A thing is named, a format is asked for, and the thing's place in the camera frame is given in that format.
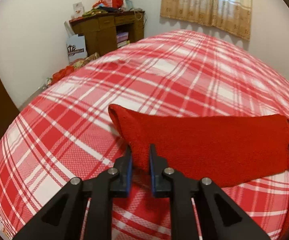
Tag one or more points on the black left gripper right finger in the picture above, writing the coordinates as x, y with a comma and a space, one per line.
199, 209

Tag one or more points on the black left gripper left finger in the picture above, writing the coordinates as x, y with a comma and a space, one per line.
82, 209

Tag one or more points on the red knitted embroidered sweater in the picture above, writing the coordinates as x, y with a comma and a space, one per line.
228, 149

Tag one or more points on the red white plaid bedspread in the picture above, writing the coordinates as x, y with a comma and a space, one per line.
66, 131

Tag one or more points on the red bag on floor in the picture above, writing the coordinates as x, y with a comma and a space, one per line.
61, 74

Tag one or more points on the white printed shopping bag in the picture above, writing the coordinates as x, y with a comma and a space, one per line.
76, 48

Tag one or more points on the dark brown wooden desk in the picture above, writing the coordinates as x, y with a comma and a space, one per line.
100, 31

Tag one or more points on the white greeting card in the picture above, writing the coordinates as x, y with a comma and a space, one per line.
78, 10

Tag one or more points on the beige patterned window curtain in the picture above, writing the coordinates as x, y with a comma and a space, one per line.
231, 16

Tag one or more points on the red gift bag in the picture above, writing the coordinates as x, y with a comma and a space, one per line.
113, 3

